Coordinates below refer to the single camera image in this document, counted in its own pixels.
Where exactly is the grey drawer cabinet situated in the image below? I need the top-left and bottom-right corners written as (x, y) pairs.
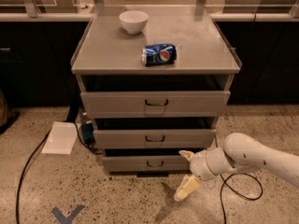
top-left (70, 4), bottom-right (243, 176)

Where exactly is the grey middle drawer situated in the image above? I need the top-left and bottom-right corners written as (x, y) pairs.
top-left (93, 129), bottom-right (216, 149)

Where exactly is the blue tape floor mark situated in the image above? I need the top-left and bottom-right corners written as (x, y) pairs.
top-left (50, 203), bottom-right (86, 224)

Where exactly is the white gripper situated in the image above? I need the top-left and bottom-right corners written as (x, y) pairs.
top-left (174, 147), bottom-right (235, 202)

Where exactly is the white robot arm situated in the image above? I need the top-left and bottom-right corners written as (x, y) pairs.
top-left (174, 133), bottom-right (299, 202)

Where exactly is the brown bag at left edge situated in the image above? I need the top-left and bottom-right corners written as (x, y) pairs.
top-left (0, 90), bottom-right (13, 128)

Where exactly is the white bowl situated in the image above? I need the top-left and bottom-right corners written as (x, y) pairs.
top-left (119, 10), bottom-right (149, 35)

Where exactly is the grey top drawer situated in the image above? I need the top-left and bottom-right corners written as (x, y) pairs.
top-left (81, 91), bottom-right (230, 119)

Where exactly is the black cable left floor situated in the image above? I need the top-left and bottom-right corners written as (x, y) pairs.
top-left (15, 121), bottom-right (104, 224)

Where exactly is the blue Pepsi can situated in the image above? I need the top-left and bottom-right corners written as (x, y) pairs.
top-left (141, 43), bottom-right (177, 67)

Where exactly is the white paper sheet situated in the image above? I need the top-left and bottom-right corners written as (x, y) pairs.
top-left (42, 121), bottom-right (77, 155)

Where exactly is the grey bottom drawer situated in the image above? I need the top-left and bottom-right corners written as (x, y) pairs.
top-left (103, 155), bottom-right (190, 173)

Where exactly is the grey drawer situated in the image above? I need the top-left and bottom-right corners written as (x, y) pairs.
top-left (81, 91), bottom-right (230, 119)
top-left (103, 155), bottom-right (190, 173)
top-left (93, 129), bottom-right (216, 149)

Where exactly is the blue box behind cabinet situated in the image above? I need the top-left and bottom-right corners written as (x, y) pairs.
top-left (81, 123), bottom-right (94, 144)

